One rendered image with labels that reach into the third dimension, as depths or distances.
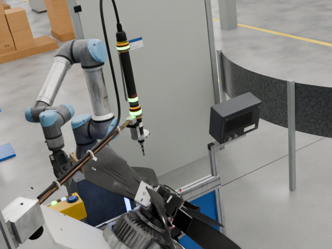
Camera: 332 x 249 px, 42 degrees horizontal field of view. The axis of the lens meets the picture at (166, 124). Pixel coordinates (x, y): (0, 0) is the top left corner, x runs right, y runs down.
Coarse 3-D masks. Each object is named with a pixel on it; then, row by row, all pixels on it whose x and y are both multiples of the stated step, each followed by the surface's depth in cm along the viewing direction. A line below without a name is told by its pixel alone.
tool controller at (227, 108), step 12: (240, 96) 233; (252, 96) 233; (216, 108) 225; (228, 108) 225; (240, 108) 225; (252, 108) 228; (216, 120) 226; (228, 120) 223; (240, 120) 228; (252, 120) 234; (216, 132) 231; (228, 132) 229; (240, 132) 234
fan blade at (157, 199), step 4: (148, 188) 138; (148, 192) 135; (152, 192) 139; (156, 192) 146; (152, 196) 136; (156, 196) 142; (160, 196) 150; (152, 200) 134; (156, 200) 138; (160, 200) 146; (156, 204) 136; (160, 204) 142; (164, 204) 153; (160, 208) 138; (164, 208) 147; (160, 212) 135; (164, 212) 143; (164, 216) 140; (164, 224) 133; (168, 232) 134; (168, 236) 141; (172, 244) 134
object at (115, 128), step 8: (112, 0) 141; (104, 24) 137; (104, 32) 138; (112, 64) 143; (112, 72) 144; (120, 112) 150; (96, 144) 140; (88, 152) 136; (80, 160) 132; (72, 168) 129; (64, 176) 126; (56, 184) 123
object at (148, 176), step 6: (132, 168) 196; (138, 168) 197; (144, 168) 198; (150, 168) 201; (138, 174) 190; (144, 174) 190; (150, 174) 191; (144, 180) 185; (150, 180) 185; (156, 180) 185; (156, 186) 180
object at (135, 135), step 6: (126, 120) 156; (132, 120) 156; (126, 126) 158; (132, 126) 157; (138, 126) 160; (132, 132) 160; (138, 132) 160; (144, 132) 164; (132, 138) 162; (138, 138) 161; (144, 138) 162
